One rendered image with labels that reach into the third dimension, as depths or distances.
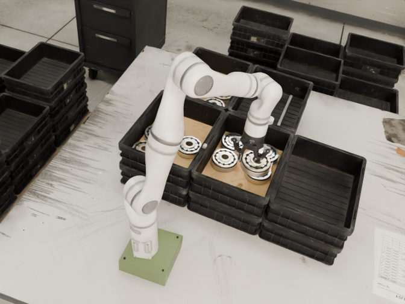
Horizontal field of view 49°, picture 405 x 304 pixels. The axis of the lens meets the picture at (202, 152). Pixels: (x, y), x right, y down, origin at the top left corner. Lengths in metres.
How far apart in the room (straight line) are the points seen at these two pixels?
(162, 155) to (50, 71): 1.72
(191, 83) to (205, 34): 3.16
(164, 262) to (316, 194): 0.65
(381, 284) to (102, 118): 1.38
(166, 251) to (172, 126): 0.55
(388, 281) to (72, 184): 1.27
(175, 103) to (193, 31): 3.10
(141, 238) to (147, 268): 0.12
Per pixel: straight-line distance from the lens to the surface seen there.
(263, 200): 1.56
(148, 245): 1.49
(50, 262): 1.67
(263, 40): 3.23
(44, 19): 4.39
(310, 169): 1.86
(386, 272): 1.84
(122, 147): 1.67
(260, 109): 1.37
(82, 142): 2.03
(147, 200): 1.30
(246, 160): 1.56
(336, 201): 1.79
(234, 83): 1.20
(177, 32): 4.21
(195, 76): 1.08
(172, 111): 1.18
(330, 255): 1.71
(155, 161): 1.22
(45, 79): 2.78
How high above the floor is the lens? 2.10
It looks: 45 degrees down
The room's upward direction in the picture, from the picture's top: 9 degrees clockwise
